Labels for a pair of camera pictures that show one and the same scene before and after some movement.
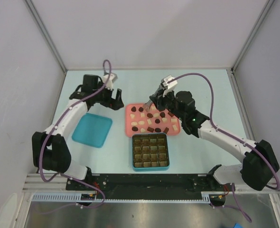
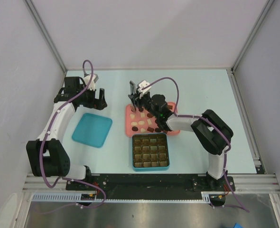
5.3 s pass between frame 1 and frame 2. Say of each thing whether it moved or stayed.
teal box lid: stayed
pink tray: stayed
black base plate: stayed
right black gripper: moved
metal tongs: moved
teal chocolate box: stayed
